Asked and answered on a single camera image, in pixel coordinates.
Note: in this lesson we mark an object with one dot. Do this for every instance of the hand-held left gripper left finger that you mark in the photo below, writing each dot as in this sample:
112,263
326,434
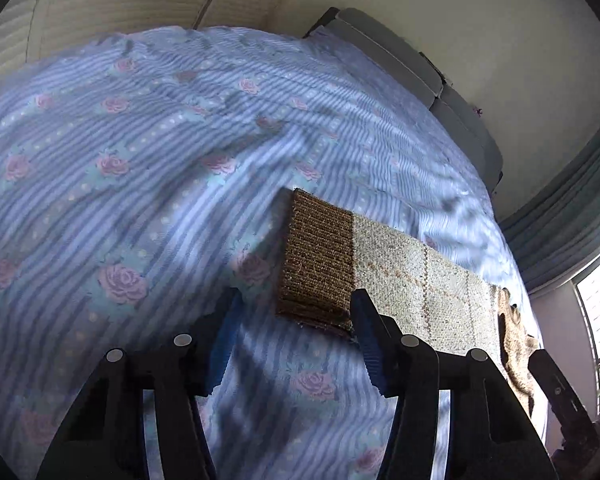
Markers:
226,342

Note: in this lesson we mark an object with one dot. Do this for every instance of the grey padded headboard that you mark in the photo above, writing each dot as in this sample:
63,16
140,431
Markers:
430,95

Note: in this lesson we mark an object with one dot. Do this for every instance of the grey-blue curtain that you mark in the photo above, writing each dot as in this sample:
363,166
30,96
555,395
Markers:
560,210

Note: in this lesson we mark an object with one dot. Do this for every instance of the brown and beige knit garment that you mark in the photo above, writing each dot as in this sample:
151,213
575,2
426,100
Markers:
405,270

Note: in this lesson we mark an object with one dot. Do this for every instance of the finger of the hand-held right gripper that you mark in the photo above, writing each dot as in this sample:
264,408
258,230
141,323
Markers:
562,395

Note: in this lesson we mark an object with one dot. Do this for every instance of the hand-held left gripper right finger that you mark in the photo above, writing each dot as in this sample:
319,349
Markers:
371,347

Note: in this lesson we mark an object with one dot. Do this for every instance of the blue striped floral bed sheet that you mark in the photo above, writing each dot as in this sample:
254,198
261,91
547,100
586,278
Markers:
155,185

